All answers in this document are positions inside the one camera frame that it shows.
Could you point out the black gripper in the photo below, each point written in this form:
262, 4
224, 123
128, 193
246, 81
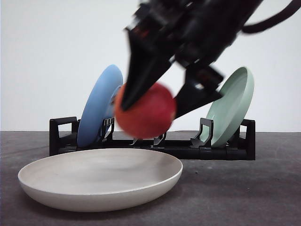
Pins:
193, 32

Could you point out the blue plate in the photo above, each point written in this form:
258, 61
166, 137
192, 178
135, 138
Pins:
99, 105

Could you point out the mint green plate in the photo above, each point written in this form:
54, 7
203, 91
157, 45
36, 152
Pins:
230, 108

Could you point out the white plate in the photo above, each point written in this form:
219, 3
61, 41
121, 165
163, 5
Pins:
93, 180

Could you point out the black cable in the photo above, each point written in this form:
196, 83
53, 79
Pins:
281, 16

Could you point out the black plate rack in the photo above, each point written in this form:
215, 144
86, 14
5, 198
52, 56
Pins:
64, 138

